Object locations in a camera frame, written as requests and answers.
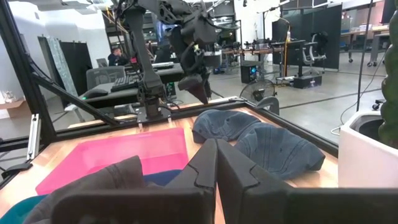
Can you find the black panel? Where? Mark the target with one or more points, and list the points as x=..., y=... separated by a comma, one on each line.
x=77, y=65

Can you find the long workbench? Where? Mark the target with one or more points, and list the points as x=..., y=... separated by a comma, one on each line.
x=258, y=49

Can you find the cardboard box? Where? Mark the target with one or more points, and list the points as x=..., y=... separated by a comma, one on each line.
x=12, y=109

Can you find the green topiary plant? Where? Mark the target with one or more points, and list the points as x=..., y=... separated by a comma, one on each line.
x=390, y=93

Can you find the black aluminium table frame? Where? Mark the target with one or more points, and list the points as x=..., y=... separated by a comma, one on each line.
x=18, y=77

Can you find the black computer tower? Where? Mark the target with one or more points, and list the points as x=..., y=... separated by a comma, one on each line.
x=248, y=74

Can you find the pink plastic bin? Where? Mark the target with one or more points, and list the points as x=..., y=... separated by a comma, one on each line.
x=124, y=149

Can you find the black frame clamp foot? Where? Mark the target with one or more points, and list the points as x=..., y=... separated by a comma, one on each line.
x=17, y=169

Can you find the silver metal bracket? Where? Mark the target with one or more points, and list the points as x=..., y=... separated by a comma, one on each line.
x=33, y=137

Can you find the thin black pole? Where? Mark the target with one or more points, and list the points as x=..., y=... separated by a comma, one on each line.
x=363, y=62

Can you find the white mesh office chair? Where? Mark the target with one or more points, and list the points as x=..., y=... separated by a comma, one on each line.
x=314, y=51

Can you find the white square planter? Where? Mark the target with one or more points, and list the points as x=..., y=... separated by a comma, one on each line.
x=357, y=161

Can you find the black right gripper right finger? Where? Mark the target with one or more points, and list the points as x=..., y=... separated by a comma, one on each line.
x=242, y=193

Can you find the dark partition wall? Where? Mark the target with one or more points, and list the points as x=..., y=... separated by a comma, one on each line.
x=323, y=37

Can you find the person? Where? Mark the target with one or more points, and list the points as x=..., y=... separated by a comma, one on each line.
x=116, y=57

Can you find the black keyboard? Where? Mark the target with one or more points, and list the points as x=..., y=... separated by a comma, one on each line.
x=124, y=82

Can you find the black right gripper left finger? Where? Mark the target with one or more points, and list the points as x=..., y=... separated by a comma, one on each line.
x=199, y=174

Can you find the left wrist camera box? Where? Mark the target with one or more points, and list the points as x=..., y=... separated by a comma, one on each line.
x=188, y=81

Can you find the wooden top table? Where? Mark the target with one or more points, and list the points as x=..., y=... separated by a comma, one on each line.
x=363, y=32

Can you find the black computer mouse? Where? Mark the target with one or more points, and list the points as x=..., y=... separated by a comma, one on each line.
x=94, y=92

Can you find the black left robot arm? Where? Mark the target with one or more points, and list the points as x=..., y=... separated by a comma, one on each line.
x=146, y=62

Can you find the black desk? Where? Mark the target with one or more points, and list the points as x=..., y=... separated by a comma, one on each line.
x=124, y=93

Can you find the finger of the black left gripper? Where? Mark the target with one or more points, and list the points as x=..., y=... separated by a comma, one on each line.
x=201, y=95

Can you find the black floor fan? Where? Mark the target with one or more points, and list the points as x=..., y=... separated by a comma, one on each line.
x=258, y=91

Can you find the dark grey cap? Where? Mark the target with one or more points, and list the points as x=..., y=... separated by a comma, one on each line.
x=102, y=180

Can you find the grey curved bracket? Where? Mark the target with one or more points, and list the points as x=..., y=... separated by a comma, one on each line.
x=269, y=104

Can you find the black stand base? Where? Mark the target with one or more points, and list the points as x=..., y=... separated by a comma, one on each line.
x=306, y=81

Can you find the silver patterned panel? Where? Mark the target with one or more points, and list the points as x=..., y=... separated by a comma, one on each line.
x=60, y=62

